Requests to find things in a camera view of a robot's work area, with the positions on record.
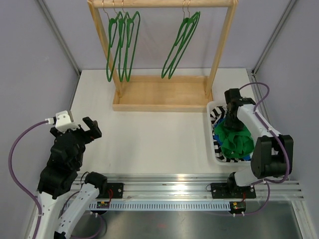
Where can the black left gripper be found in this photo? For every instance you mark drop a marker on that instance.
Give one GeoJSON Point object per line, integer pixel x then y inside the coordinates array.
{"type": "Point", "coordinates": [90, 135]}

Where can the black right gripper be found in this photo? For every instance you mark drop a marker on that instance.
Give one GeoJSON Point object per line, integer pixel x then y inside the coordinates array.
{"type": "Point", "coordinates": [239, 126]}

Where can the zebra striped tank top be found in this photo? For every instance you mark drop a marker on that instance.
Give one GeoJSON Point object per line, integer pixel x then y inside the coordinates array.
{"type": "Point", "coordinates": [218, 115]}

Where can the green tank top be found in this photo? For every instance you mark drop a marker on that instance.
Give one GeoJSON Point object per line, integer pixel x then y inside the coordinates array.
{"type": "Point", "coordinates": [236, 144]}

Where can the blue tank top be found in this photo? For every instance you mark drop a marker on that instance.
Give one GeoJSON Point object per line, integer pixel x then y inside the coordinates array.
{"type": "Point", "coordinates": [218, 138]}

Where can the green hanger with metal hook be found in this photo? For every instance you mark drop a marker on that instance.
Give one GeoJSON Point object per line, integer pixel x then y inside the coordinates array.
{"type": "Point", "coordinates": [112, 31]}

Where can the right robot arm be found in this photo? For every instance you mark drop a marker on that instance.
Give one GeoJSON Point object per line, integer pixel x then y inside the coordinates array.
{"type": "Point", "coordinates": [272, 157]}

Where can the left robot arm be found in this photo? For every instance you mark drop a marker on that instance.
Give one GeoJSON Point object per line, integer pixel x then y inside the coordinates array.
{"type": "Point", "coordinates": [56, 179]}

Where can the white plastic basket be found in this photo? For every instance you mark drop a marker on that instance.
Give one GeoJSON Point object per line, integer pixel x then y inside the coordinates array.
{"type": "Point", "coordinates": [209, 131]}

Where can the wooden clothes rack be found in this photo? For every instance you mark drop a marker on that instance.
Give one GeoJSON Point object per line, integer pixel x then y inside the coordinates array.
{"type": "Point", "coordinates": [166, 92]}

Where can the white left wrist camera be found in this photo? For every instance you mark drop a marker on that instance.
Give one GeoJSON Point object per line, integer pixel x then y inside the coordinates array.
{"type": "Point", "coordinates": [63, 121]}

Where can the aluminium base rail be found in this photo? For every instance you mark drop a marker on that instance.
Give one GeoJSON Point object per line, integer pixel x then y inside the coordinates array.
{"type": "Point", "coordinates": [193, 187]}

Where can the white slotted cable duct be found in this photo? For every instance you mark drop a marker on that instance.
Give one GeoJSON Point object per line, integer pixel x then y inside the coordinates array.
{"type": "Point", "coordinates": [162, 206]}

